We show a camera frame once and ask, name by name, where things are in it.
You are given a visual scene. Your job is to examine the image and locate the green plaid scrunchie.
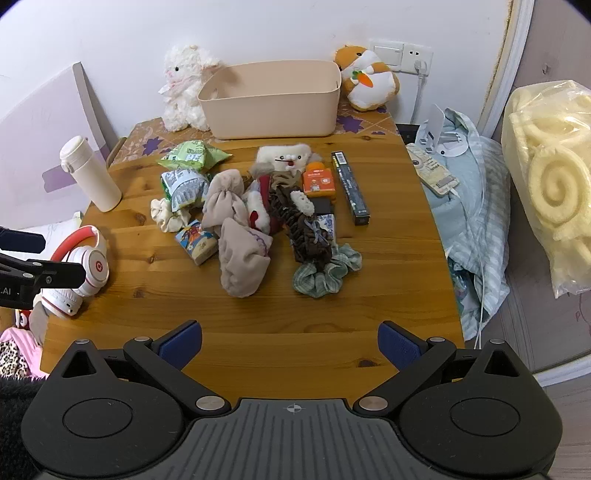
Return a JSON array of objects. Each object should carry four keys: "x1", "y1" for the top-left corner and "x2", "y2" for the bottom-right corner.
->
[{"x1": 293, "y1": 244, "x2": 363, "y2": 299}]

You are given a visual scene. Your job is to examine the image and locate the beige plush sock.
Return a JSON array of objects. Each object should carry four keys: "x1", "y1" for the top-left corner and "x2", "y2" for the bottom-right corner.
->
[
  {"x1": 201, "y1": 169, "x2": 249, "y2": 235},
  {"x1": 218, "y1": 218, "x2": 273, "y2": 298}
]

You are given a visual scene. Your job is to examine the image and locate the cream scrunchie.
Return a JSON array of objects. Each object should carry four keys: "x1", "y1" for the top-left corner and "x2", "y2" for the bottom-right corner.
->
[{"x1": 150, "y1": 198, "x2": 190, "y2": 233}]

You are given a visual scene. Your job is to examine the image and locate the brown patterned scrunchie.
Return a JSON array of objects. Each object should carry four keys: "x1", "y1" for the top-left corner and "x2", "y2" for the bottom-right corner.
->
[{"x1": 269, "y1": 172, "x2": 332, "y2": 267}]

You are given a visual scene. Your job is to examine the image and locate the blue white snack packet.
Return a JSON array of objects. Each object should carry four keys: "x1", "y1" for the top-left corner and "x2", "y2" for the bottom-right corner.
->
[{"x1": 160, "y1": 169, "x2": 209, "y2": 212}]

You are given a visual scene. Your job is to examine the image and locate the red white plush headband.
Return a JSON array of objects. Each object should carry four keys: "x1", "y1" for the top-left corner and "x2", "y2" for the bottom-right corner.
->
[{"x1": 243, "y1": 175, "x2": 276, "y2": 235}]

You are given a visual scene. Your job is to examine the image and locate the green snack packet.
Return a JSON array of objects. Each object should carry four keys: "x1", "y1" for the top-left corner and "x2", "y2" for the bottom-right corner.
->
[{"x1": 158, "y1": 140, "x2": 231, "y2": 173}]

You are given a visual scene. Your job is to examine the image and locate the orange vitamin bottle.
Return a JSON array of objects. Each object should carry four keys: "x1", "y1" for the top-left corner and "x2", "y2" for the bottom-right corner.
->
[{"x1": 303, "y1": 161, "x2": 335, "y2": 198}]

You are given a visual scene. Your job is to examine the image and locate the dark long Sanrio box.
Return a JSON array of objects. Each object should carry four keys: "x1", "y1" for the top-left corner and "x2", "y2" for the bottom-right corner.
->
[{"x1": 332, "y1": 151, "x2": 370, "y2": 226}]

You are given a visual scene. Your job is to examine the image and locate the white plush slipper toy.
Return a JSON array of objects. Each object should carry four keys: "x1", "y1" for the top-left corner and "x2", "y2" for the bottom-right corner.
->
[{"x1": 250, "y1": 143, "x2": 312, "y2": 177}]

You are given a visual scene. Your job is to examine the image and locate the white red headphones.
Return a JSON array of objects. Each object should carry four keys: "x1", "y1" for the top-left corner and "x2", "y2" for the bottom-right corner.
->
[{"x1": 32, "y1": 224, "x2": 112, "y2": 320}]

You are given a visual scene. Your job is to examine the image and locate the white thermos bottle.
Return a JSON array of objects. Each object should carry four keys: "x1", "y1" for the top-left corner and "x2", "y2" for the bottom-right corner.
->
[{"x1": 59, "y1": 135, "x2": 122, "y2": 212}]

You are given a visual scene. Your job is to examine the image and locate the beige remote card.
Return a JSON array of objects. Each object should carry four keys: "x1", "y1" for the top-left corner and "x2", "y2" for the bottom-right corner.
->
[{"x1": 406, "y1": 143, "x2": 460, "y2": 197}]

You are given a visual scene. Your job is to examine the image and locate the white phone stand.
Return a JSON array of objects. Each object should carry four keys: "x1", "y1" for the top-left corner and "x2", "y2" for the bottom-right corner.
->
[{"x1": 415, "y1": 104, "x2": 469, "y2": 158}]

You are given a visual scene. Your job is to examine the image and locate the white plush lamb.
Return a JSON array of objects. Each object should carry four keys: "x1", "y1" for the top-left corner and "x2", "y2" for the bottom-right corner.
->
[{"x1": 158, "y1": 45, "x2": 221, "y2": 132}]

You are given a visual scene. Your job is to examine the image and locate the orange hamster plush with carrot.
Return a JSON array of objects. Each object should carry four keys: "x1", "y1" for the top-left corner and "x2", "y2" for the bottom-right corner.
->
[{"x1": 334, "y1": 45, "x2": 400, "y2": 112}]

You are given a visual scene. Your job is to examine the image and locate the beige plastic storage bin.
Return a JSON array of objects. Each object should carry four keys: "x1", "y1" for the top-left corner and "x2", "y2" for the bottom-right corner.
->
[{"x1": 198, "y1": 60, "x2": 342, "y2": 130}]

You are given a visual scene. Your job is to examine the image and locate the white power cable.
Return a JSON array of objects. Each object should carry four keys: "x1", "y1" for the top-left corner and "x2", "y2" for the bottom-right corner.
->
[{"x1": 410, "y1": 58, "x2": 429, "y2": 125}]

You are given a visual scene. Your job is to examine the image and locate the white wall socket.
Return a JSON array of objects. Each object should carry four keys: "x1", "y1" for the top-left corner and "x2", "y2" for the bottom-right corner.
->
[{"x1": 370, "y1": 39, "x2": 433, "y2": 76}]

